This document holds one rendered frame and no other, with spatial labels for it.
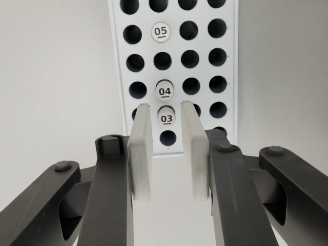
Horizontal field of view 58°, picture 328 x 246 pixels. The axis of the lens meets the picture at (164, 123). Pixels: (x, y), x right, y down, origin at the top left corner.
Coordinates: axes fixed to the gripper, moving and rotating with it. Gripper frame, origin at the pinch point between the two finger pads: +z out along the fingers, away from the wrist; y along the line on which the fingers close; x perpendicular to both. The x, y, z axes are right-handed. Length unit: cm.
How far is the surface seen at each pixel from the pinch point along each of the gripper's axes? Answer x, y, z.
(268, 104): -0.8, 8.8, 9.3
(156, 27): 6.0, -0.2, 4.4
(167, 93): 1.8, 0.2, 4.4
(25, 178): -6.2, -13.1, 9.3
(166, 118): 0.1, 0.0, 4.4
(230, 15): 6.4, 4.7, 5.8
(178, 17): 6.6, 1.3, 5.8
